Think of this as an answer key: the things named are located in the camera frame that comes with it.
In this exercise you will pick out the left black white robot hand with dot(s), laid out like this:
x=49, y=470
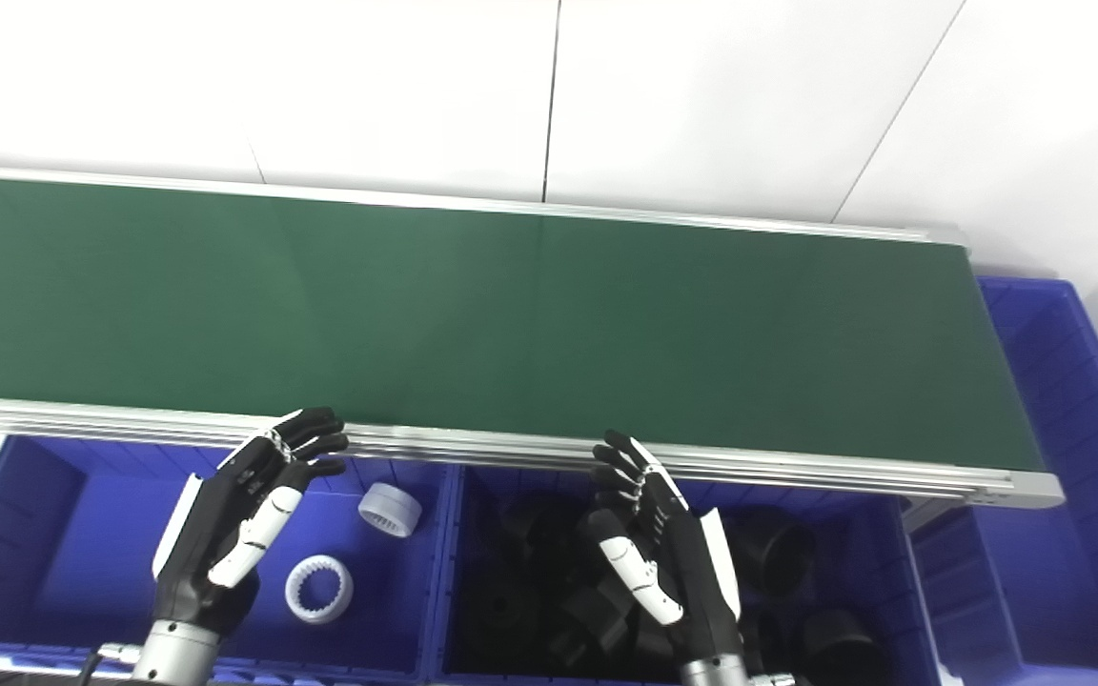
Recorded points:
x=215, y=534

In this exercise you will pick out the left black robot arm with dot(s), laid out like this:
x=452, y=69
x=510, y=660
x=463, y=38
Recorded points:
x=172, y=655

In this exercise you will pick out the blue bin with white parts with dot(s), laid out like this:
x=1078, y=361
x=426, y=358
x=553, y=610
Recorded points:
x=82, y=553

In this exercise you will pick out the green conveyor belt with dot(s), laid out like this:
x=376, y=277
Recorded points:
x=511, y=450
x=511, y=314

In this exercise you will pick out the blue bin with black parts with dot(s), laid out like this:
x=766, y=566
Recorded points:
x=892, y=591

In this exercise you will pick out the large empty blue bin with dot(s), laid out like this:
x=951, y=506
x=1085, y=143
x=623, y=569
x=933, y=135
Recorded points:
x=1083, y=476

